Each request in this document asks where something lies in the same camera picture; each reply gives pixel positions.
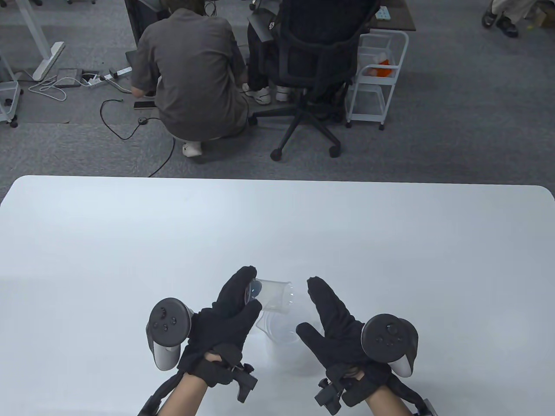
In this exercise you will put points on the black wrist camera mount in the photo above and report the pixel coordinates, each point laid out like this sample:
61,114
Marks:
329,394
245,383

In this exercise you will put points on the black handheld tracking controller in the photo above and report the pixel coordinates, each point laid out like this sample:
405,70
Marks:
167,320
388,338

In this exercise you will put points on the cardboard box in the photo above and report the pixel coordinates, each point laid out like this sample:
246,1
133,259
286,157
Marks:
544,17

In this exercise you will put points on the pale blue tray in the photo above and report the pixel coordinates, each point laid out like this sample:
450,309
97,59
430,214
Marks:
383,13

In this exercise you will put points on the black computer case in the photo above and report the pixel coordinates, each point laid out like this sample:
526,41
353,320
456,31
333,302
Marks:
134,21

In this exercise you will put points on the white rolling cart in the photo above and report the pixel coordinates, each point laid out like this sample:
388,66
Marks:
381,37

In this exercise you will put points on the white wheeled storage cart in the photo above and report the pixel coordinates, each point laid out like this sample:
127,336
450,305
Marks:
8,91

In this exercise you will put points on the person's left forearm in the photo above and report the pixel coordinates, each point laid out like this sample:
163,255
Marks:
184,398

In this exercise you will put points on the black office chair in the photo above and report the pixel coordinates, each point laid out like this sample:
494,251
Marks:
312,60

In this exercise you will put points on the dark grey laptop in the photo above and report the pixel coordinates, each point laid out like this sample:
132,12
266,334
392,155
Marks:
132,60

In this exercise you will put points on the largest clear plastic beaker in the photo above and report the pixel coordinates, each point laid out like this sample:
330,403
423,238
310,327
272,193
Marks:
277,346

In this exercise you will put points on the small clear plastic beaker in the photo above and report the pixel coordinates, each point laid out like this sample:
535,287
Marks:
275,297

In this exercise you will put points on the white desk frame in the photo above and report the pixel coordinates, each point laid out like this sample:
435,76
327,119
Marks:
34,34

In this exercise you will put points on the white power strip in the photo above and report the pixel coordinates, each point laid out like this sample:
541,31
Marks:
121,72

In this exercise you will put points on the black smartphone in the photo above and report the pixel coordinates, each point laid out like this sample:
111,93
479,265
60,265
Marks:
144,104

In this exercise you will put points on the person's right forearm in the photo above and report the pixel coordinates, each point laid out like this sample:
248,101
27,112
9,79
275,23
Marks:
386,405

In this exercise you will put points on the dark brown desk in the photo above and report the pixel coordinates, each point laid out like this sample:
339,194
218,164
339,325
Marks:
401,19

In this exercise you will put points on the person's right hand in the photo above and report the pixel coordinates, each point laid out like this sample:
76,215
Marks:
338,342

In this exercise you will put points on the person's left hand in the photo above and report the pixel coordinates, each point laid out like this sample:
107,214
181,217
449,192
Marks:
225,320

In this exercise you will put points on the grey floor socket box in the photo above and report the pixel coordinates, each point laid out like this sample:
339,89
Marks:
69,76

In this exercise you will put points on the orange white container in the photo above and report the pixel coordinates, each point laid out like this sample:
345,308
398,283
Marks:
383,69

